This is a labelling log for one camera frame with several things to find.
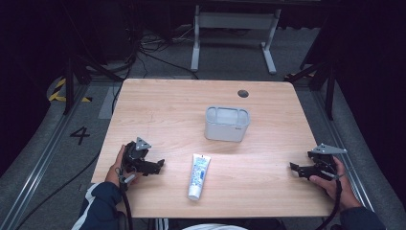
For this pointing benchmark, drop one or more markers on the person's right hand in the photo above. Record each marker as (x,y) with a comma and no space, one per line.
(340,188)

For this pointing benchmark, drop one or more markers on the metal floor rail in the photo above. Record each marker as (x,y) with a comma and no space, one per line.
(338,140)
(38,166)

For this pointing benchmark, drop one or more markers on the black tripod stand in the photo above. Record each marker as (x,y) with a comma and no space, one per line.
(330,92)
(69,86)

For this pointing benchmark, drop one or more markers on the person's left hand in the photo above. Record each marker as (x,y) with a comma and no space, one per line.
(114,171)

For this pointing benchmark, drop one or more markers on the person's white clothing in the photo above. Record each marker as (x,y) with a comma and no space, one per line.
(214,227)

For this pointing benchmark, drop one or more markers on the white metal table frame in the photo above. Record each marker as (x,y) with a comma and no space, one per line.
(236,20)

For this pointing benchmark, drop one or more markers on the grey plastic organiser box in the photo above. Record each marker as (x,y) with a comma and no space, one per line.
(225,127)

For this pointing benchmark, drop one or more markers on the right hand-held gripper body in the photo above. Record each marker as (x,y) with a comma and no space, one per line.
(323,163)

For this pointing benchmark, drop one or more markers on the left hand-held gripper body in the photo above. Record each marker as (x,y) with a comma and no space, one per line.
(135,156)

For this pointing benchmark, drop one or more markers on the white toothpaste tube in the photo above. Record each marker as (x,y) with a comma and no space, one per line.
(198,175)

